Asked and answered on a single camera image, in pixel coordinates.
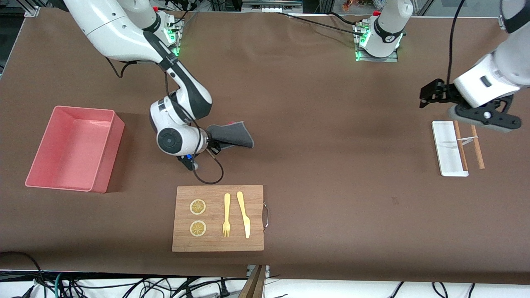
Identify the pink and grey cloth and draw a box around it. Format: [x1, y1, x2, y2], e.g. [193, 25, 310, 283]
[206, 121, 254, 149]

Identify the white rectangular tray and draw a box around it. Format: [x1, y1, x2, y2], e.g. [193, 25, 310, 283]
[432, 120, 469, 177]

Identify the yellow plastic fork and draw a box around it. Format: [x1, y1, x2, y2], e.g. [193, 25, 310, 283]
[222, 193, 231, 238]

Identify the yellow plastic knife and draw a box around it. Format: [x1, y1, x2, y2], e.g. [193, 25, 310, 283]
[236, 191, 251, 239]

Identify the wooden cutting board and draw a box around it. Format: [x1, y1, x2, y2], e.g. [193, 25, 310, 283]
[172, 185, 264, 252]

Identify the pink plastic bin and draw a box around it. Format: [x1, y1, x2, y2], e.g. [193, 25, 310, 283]
[25, 106, 125, 193]

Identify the brown wooden plank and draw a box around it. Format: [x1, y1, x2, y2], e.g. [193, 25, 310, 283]
[238, 265, 266, 298]

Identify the grey metal device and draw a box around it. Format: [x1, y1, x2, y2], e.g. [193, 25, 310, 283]
[242, 0, 303, 13]

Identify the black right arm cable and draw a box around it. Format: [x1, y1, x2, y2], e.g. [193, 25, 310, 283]
[106, 57, 225, 185]

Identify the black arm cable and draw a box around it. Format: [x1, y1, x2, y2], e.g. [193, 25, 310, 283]
[106, 57, 225, 185]
[446, 0, 464, 83]

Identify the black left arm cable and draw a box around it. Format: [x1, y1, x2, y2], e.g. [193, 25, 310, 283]
[446, 0, 464, 83]

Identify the short black table cable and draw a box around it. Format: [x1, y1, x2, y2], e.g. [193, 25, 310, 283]
[329, 12, 366, 24]

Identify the long black table cable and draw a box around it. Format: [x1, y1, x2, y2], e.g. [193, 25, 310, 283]
[275, 12, 366, 37]

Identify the small metal bracket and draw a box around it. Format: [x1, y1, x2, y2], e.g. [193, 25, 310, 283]
[246, 265, 270, 279]

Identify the thick black floor cable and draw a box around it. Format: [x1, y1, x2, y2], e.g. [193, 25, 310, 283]
[0, 251, 46, 291]

